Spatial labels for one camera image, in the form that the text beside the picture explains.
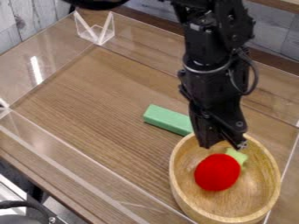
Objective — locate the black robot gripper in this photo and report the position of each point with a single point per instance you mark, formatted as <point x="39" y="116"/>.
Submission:
<point x="214" y="88"/>

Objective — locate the red plush strawberry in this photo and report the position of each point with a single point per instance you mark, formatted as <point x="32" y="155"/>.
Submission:
<point x="218" y="171"/>

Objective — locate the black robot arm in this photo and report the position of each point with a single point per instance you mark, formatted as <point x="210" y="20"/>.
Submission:
<point x="217" y="29"/>

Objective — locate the green foam block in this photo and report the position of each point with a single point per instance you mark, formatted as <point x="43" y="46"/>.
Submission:
<point x="168" y="120"/>

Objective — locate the round wooden bowl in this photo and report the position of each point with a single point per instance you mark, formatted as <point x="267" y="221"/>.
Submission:
<point x="241" y="205"/>

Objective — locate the clear acrylic tray walls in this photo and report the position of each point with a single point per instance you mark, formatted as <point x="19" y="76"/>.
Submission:
<point x="78" y="84"/>

